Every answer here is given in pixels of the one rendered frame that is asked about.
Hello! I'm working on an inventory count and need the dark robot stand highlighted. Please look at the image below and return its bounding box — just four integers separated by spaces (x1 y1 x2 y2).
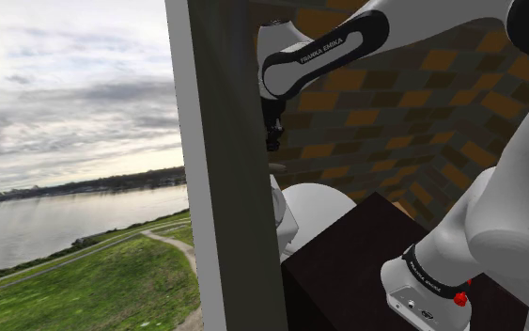
280 191 529 331

